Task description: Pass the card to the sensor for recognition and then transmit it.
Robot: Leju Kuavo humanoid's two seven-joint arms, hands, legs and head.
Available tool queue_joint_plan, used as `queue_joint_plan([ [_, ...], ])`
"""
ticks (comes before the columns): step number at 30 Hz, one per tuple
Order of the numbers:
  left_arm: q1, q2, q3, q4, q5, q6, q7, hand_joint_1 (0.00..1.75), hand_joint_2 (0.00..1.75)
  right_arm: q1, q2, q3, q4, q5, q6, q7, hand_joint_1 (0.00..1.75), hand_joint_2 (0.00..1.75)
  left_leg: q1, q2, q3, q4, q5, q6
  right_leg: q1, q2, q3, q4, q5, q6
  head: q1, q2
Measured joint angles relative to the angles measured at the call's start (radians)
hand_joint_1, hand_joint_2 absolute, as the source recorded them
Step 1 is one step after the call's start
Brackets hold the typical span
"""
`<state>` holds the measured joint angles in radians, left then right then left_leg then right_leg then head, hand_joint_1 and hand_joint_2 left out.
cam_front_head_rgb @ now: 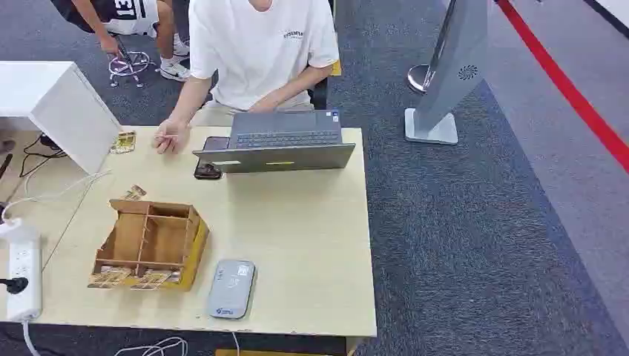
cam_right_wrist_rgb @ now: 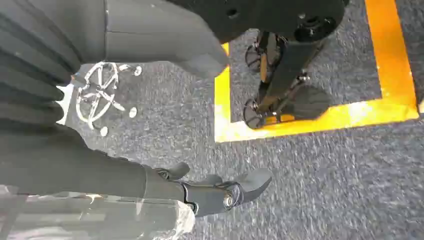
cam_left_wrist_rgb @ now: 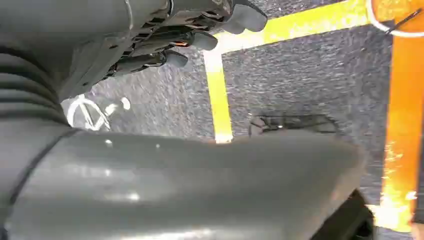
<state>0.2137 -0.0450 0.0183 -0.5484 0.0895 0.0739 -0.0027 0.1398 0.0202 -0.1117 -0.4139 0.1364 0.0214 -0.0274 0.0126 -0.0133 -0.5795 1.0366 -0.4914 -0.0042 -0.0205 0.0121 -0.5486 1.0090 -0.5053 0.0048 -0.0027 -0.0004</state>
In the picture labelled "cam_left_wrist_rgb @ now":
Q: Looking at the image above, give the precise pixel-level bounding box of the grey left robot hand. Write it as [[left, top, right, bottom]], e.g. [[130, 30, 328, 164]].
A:
[[0, 0, 369, 240]]

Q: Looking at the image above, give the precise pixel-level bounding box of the yellow floor tape strip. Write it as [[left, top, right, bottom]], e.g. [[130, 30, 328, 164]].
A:
[[202, 51, 235, 145], [211, 0, 371, 56]]

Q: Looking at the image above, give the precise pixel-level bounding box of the orange floor tape strip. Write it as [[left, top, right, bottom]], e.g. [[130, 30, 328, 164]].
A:
[[366, 0, 424, 233]]

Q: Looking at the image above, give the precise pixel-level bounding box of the thin black cable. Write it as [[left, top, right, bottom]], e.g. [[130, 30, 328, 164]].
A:
[[385, 9, 424, 35]]

